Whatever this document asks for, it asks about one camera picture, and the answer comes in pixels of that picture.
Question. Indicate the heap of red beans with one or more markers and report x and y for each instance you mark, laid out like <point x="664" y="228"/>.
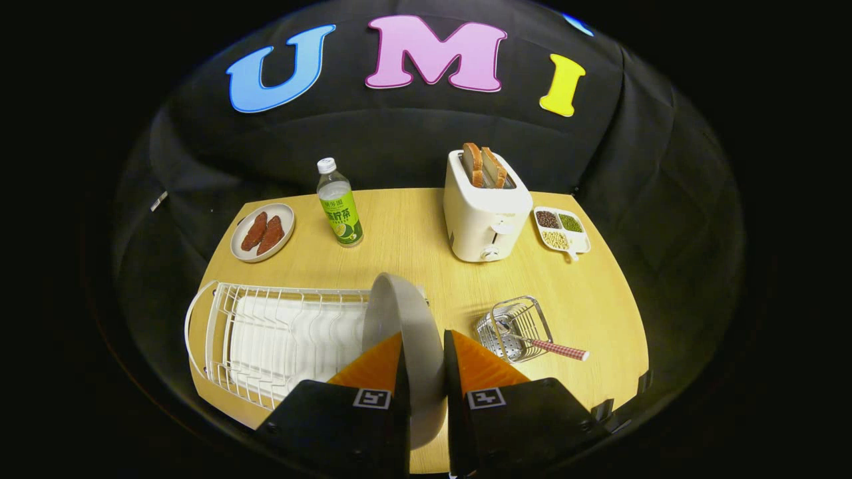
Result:
<point x="548" y="219"/>

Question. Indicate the white divided dish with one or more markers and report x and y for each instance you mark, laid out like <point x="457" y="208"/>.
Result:
<point x="580" y="243"/>

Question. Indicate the white drip tray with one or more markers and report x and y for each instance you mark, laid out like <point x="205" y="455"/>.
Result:
<point x="293" y="339"/>

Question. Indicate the red sausage piece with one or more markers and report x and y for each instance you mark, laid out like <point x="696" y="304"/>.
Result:
<point x="253" y="231"/>
<point x="271" y="235"/>

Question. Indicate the small grey saucer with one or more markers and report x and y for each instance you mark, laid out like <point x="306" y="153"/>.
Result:
<point x="286" y="216"/>

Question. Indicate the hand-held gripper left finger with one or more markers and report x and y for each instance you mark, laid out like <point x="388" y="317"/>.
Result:
<point x="402" y="406"/>

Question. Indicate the white round plate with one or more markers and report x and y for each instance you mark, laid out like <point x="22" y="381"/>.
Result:
<point x="406" y="319"/>

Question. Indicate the heap of green beans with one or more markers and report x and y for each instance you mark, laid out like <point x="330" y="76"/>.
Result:
<point x="570" y="222"/>

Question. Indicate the green label drink bottle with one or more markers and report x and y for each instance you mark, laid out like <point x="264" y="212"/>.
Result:
<point x="339" y="213"/>

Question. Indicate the white toaster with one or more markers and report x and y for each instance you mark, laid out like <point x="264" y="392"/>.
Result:
<point x="482" y="219"/>

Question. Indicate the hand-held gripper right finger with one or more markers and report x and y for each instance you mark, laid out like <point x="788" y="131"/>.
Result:
<point x="454" y="399"/>

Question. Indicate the white clip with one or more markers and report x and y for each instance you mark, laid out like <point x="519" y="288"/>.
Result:
<point x="158" y="200"/>

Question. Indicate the heap of soybeans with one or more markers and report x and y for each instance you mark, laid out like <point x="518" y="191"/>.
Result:
<point x="554" y="239"/>

